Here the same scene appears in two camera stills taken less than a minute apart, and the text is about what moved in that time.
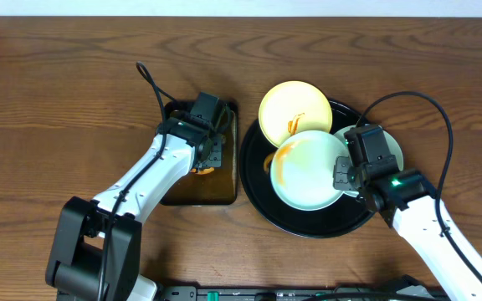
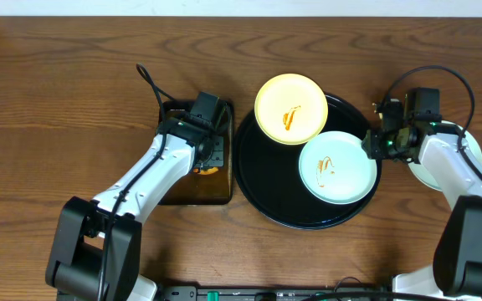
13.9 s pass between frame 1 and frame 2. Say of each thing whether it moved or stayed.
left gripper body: stayed
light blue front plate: moved
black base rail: stayed
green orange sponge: stayed
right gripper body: moved
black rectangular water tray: stayed
